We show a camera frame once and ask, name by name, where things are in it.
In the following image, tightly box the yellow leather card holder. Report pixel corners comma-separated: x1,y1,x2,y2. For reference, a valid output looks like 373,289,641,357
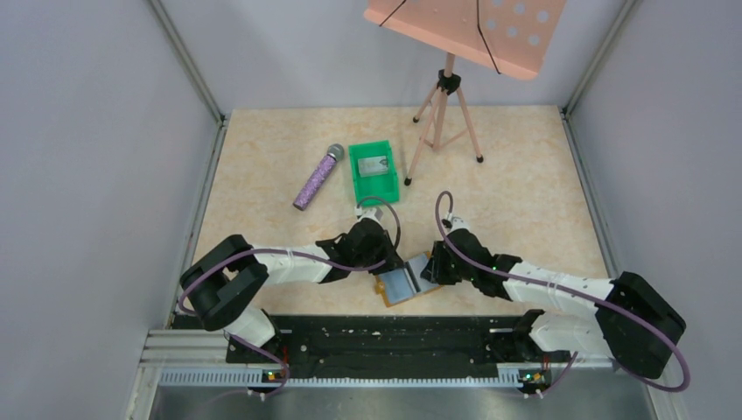
374,252,442,307

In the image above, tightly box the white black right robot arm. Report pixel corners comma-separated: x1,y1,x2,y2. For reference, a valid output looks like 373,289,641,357
421,228,686,380

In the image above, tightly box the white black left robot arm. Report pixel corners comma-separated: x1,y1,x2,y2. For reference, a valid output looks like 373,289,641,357
178,218,404,348

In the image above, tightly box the silver VIP card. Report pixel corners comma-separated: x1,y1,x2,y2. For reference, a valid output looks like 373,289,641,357
357,156,389,178

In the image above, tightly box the green plastic bin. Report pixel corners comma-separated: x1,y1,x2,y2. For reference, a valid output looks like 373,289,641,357
348,140,400,203

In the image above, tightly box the purple glitter microphone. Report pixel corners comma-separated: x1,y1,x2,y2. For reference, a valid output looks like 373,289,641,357
292,143,345,211

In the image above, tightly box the pink music stand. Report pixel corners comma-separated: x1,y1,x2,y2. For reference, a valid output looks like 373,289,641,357
363,0,566,186

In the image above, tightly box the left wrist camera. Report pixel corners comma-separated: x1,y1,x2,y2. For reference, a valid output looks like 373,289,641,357
355,206,383,224

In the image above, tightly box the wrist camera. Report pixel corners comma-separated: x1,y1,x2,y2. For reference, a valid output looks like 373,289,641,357
355,206,383,224
442,214,471,234

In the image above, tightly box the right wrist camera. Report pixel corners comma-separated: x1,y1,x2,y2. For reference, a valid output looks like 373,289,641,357
442,214,471,234

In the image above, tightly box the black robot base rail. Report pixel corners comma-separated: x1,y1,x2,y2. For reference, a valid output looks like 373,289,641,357
138,312,662,398

